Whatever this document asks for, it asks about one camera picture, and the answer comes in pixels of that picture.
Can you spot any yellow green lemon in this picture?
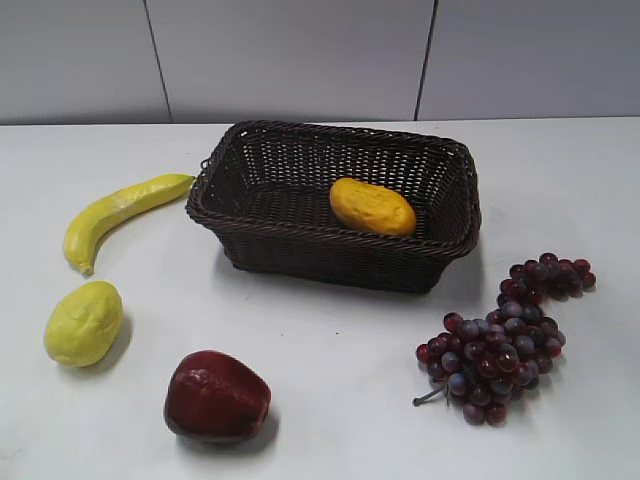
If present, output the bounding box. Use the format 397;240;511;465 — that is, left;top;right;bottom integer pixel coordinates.
44;281;124;367

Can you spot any orange yellow mango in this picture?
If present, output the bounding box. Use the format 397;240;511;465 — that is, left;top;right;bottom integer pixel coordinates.
329;178;417;237

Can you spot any yellow banana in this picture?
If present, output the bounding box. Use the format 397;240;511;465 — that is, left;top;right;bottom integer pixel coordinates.
63;174;195;276

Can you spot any dark brown wicker basket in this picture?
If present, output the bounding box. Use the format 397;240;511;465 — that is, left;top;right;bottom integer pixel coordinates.
186;120;481;294

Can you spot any purple red grape bunch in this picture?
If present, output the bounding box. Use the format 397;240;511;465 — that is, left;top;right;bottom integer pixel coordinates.
412;252;596;426

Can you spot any dark red apple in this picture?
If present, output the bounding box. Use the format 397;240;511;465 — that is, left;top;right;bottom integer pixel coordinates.
163;350;272;443

